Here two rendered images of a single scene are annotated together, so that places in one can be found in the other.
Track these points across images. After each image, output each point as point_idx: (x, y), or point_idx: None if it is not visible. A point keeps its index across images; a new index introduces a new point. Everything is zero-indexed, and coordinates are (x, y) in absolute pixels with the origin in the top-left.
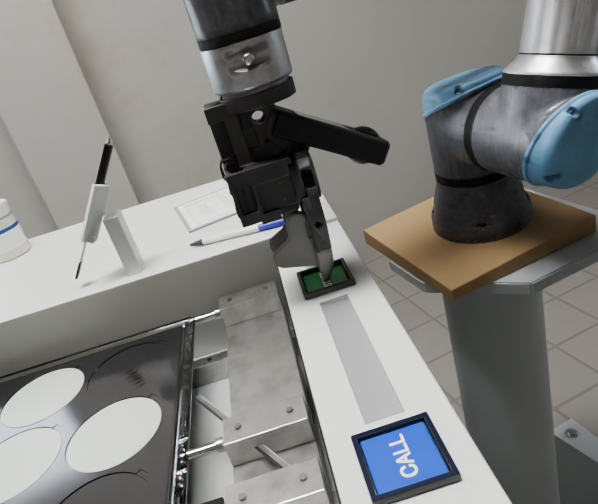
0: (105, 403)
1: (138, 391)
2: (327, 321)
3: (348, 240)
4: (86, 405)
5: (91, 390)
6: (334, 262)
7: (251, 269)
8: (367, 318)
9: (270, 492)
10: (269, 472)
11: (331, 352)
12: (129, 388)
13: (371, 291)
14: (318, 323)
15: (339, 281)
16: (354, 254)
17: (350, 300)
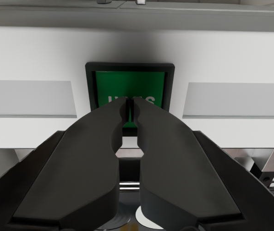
0: (133, 221)
1: (132, 208)
2: (220, 114)
3: None
4: (128, 228)
5: (113, 227)
6: (92, 81)
7: None
8: (268, 73)
9: None
10: (273, 151)
11: None
12: (124, 212)
13: (210, 47)
14: (225, 127)
15: (151, 85)
16: (64, 36)
17: (207, 82)
